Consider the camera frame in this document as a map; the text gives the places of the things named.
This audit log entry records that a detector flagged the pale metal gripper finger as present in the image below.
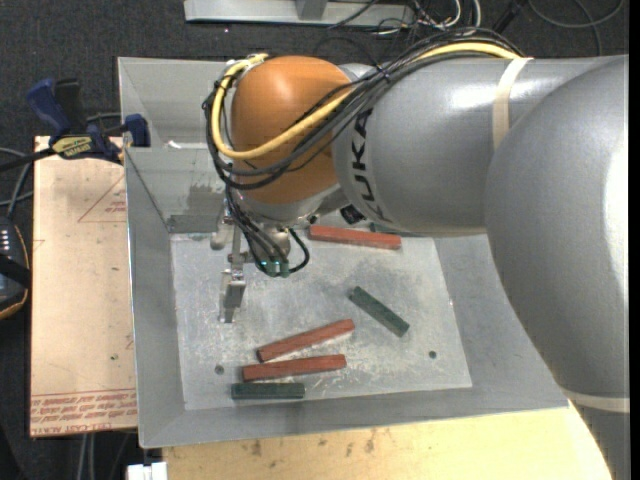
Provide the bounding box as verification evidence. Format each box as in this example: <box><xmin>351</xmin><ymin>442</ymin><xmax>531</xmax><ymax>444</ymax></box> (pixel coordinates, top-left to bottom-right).
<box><xmin>227</xmin><ymin>270</ymin><xmax>247</xmax><ymax>325</ymax></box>
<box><xmin>218</xmin><ymin>269</ymin><xmax>231</xmax><ymax>323</ymax></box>

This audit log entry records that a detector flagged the grey metal bin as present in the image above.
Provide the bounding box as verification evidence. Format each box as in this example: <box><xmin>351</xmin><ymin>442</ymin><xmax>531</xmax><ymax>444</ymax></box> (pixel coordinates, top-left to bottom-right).
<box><xmin>117</xmin><ymin>56</ymin><xmax>571</xmax><ymax>449</ymax></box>

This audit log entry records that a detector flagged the red-brown flat block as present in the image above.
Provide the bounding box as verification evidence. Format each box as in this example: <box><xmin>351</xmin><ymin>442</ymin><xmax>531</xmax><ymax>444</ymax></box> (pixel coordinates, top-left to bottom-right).
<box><xmin>241</xmin><ymin>353</ymin><xmax>348</xmax><ymax>383</ymax></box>
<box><xmin>307</xmin><ymin>224</ymin><xmax>403</xmax><ymax>251</ymax></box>
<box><xmin>256</xmin><ymin>318</ymin><xmax>357</xmax><ymax>364</ymax></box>

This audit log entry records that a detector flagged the brown cardboard board red print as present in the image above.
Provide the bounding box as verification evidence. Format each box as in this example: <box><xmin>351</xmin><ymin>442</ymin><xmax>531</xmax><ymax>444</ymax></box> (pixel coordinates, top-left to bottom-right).
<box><xmin>28</xmin><ymin>135</ymin><xmax>139</xmax><ymax>439</ymax></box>

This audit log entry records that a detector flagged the black cylinder on white bracket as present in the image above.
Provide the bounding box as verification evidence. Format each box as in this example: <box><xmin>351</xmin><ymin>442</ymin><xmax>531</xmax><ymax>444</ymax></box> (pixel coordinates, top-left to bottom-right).
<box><xmin>339</xmin><ymin>203</ymin><xmax>366</xmax><ymax>227</ymax></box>

